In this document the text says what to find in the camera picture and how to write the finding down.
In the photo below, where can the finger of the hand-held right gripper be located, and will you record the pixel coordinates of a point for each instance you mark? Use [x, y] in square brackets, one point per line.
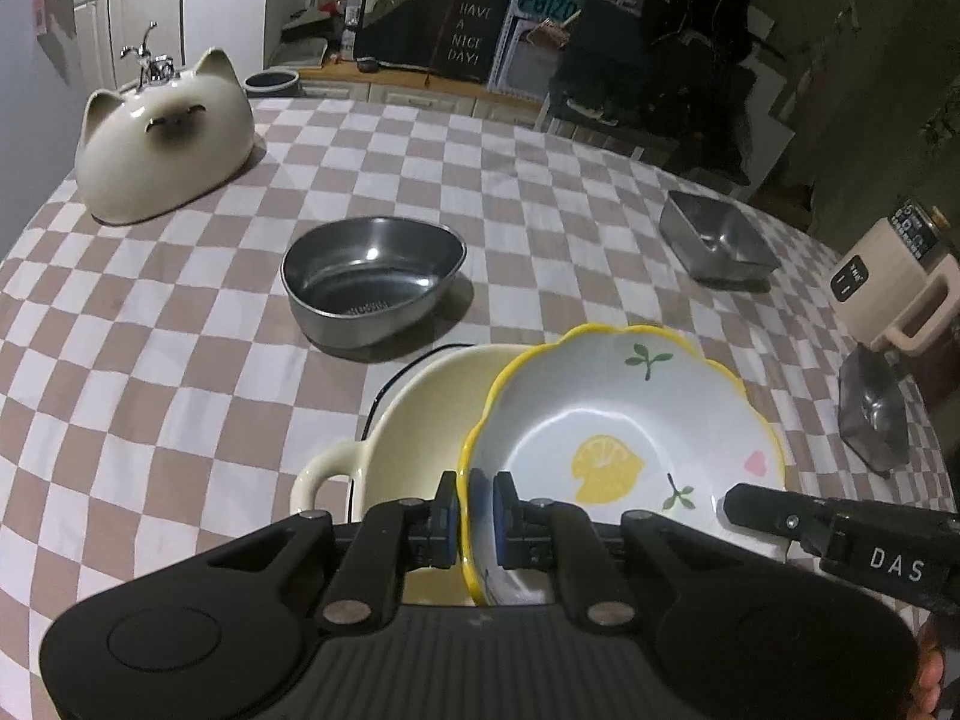
[772, 514]

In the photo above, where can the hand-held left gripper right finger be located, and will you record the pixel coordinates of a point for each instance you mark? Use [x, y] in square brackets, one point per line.
[502, 519]

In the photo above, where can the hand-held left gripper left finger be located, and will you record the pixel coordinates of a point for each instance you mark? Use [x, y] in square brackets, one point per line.
[450, 517]

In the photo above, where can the square steel container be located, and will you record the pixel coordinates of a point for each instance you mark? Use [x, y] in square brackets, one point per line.
[874, 420]
[720, 240]

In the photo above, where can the lemon print yellow-rimmed bowl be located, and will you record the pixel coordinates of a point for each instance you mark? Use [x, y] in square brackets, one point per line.
[615, 405]

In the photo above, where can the oval steel bowl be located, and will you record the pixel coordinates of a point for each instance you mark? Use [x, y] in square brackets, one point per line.
[360, 270]

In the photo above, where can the person's right hand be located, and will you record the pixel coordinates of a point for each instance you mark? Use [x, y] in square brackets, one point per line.
[930, 667]

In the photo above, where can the beige electric kettle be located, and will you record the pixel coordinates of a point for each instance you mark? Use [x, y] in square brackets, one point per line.
[877, 292]

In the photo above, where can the brown white checkered tablecloth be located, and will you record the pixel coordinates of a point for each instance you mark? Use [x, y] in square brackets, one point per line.
[187, 330]

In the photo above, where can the dark clothes pile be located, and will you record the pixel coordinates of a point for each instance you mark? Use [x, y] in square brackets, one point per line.
[652, 90]

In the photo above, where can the cat-shaped ceramic pot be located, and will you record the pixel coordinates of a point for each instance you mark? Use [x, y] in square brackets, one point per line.
[157, 150]

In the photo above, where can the dark pet bowl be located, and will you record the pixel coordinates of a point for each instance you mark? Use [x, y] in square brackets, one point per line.
[270, 80]

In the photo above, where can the black letter board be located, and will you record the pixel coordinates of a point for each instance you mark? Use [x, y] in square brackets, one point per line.
[420, 22]

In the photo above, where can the teal plate sign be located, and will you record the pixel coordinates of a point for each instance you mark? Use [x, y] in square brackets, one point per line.
[547, 4]

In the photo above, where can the chrome tap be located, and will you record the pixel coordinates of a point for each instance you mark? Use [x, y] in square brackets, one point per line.
[154, 64]

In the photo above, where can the white kitchen cabinet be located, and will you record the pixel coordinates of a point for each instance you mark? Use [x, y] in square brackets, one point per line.
[142, 22]

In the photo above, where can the white metal frame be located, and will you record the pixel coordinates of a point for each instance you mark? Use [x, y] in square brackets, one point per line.
[502, 67]

